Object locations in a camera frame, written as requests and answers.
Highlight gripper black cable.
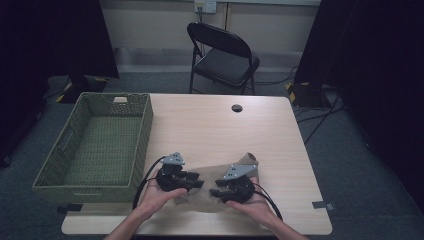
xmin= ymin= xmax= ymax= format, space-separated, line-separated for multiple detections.
xmin=131 ymin=155 xmax=168 ymax=211
xmin=253 ymin=182 xmax=285 ymax=222

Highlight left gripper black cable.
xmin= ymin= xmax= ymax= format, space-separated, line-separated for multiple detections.
xmin=131 ymin=155 xmax=168 ymax=211

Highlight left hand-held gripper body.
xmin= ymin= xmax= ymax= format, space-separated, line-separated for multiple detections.
xmin=155 ymin=151 xmax=188 ymax=193

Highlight black curtain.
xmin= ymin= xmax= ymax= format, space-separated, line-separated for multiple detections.
xmin=0 ymin=0 xmax=120 ymax=168
xmin=294 ymin=0 xmax=424 ymax=213

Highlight beige shorts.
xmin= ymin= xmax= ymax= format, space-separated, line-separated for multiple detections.
xmin=173 ymin=152 xmax=260 ymax=214

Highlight black stand base striped tape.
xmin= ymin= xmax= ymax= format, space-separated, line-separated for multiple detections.
xmin=284 ymin=81 xmax=332 ymax=109
xmin=43 ymin=74 xmax=110 ymax=104

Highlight person's left hand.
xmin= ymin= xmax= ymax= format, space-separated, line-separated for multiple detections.
xmin=135 ymin=169 xmax=189 ymax=222

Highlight white wall outlet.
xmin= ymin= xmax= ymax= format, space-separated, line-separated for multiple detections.
xmin=194 ymin=0 xmax=218 ymax=14

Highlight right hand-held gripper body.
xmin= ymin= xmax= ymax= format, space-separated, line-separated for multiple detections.
xmin=220 ymin=162 xmax=259 ymax=205

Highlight black folding chair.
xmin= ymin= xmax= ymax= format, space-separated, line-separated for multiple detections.
xmin=186 ymin=21 xmax=261 ymax=96

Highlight thin black floor cable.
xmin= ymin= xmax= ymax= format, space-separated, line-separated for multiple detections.
xmin=253 ymin=65 xmax=300 ymax=86

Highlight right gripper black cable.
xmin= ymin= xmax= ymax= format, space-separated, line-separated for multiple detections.
xmin=253 ymin=182 xmax=285 ymax=222

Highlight person's right hand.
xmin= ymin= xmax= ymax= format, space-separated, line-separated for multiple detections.
xmin=225 ymin=175 xmax=277 ymax=228

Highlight green woven basket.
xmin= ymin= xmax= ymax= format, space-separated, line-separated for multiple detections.
xmin=32 ymin=92 xmax=155 ymax=205

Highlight black tape strip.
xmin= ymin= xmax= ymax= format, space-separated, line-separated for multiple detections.
xmin=56 ymin=203 xmax=84 ymax=215
xmin=312 ymin=201 xmax=335 ymax=211

